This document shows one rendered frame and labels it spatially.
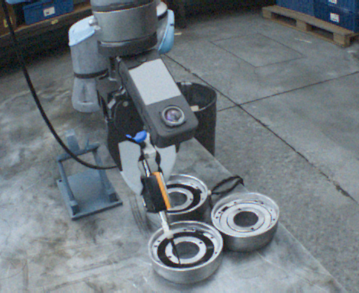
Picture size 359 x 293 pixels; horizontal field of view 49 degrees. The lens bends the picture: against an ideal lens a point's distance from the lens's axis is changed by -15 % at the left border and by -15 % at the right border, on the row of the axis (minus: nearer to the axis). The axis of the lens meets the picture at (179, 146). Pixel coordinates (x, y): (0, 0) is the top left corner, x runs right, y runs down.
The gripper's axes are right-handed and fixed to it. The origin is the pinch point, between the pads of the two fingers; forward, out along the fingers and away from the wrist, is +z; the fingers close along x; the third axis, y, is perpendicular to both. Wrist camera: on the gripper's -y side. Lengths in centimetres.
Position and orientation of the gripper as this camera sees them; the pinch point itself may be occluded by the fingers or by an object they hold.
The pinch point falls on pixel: (151, 185)
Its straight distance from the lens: 58.4
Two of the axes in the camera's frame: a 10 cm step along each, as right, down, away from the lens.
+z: 0.9, 8.4, 5.3
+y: -4.3, -4.5, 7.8
